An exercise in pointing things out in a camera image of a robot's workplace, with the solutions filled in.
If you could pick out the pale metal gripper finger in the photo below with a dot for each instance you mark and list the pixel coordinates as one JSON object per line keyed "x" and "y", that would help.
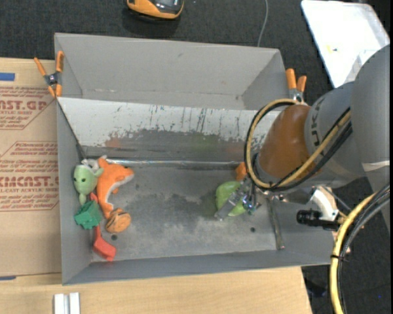
{"x": 231, "y": 209}
{"x": 225, "y": 205}

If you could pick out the light green toy fruit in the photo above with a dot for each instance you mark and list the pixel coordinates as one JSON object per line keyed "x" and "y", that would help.
{"x": 224, "y": 191}

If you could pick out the small orange toy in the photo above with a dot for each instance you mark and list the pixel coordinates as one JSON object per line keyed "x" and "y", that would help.
{"x": 240, "y": 172}

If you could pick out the orange round toy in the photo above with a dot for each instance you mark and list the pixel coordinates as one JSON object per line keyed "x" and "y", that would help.
{"x": 118, "y": 221}

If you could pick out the orange plush dolphin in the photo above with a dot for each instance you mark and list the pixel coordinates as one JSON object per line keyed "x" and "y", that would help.
{"x": 109, "y": 182}

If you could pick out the green toy block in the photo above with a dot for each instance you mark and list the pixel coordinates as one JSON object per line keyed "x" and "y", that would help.
{"x": 87, "y": 215}

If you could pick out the light green toy figure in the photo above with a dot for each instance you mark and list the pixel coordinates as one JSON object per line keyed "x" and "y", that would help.
{"x": 83, "y": 178}

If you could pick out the grey metal bin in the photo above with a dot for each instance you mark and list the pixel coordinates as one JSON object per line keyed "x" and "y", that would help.
{"x": 170, "y": 67}

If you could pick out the brown cardboard board red print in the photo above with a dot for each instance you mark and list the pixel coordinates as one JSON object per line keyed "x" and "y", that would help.
{"x": 26, "y": 234}

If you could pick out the black cylinder on white bracket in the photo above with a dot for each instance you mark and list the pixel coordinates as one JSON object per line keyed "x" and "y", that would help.
{"x": 314, "y": 217}

